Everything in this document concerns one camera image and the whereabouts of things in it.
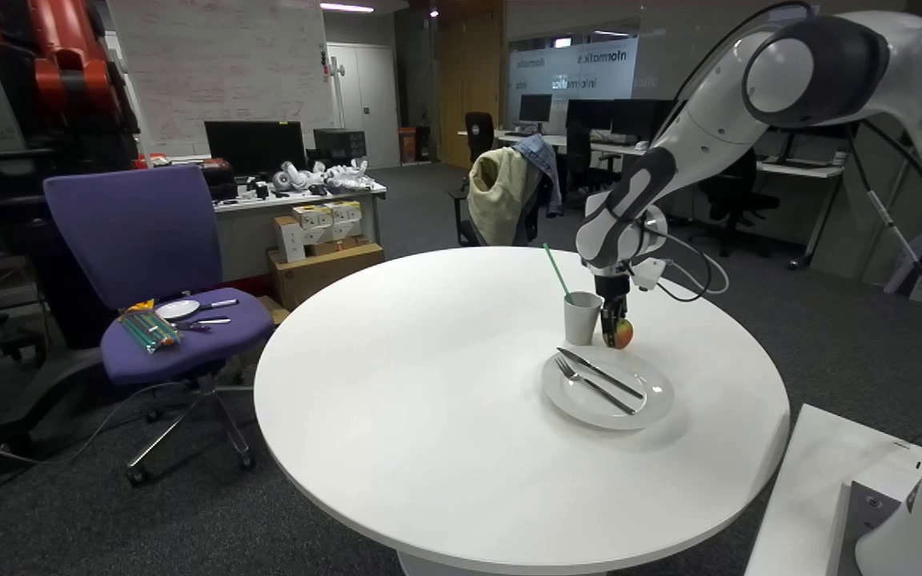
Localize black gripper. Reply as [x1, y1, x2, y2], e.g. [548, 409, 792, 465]
[587, 269, 634, 351]

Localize red green apple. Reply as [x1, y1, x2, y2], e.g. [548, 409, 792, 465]
[602, 316, 637, 351]

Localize white ceramic mug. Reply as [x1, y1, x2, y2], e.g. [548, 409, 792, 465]
[560, 288, 603, 350]

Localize green drinking straw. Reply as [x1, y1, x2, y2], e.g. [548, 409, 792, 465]
[542, 239, 574, 300]

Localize white round dinner plate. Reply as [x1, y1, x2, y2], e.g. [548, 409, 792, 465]
[538, 343, 681, 434]

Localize black jacket-draped office chair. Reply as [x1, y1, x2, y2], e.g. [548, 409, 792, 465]
[450, 136, 566, 251]

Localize beige jacket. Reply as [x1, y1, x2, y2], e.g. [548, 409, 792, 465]
[463, 144, 545, 251]

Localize white robot stand top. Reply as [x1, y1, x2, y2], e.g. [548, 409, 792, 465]
[743, 400, 922, 576]

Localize brown cardboard box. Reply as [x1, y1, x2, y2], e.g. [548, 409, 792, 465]
[264, 239, 388, 314]

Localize white carton boxes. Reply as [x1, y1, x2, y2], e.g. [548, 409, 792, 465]
[271, 203, 369, 265]

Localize small black computer monitor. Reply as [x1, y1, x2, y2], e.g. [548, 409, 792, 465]
[311, 128, 372, 169]

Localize white plastic bag clutter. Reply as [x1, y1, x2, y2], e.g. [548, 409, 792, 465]
[264, 157, 390, 203]

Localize grey white office desk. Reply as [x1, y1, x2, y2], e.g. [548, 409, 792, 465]
[209, 178, 390, 281]

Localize large black computer monitor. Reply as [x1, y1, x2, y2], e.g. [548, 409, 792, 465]
[202, 120, 311, 178]

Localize small white saucer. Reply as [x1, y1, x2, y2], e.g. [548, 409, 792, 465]
[154, 298, 205, 322]

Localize green striped packet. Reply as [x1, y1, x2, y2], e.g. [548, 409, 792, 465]
[119, 310, 182, 354]

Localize purple office chair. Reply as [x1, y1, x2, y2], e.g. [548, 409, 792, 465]
[40, 163, 278, 489]

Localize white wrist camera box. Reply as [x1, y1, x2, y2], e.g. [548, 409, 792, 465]
[630, 253, 668, 295]

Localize black handled table knife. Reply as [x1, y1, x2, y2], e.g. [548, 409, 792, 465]
[552, 347, 647, 403]

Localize black handled silver fork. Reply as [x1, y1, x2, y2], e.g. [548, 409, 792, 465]
[552, 354, 641, 418]

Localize grey gripper cable loop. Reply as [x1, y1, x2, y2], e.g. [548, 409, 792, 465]
[647, 229, 733, 309]

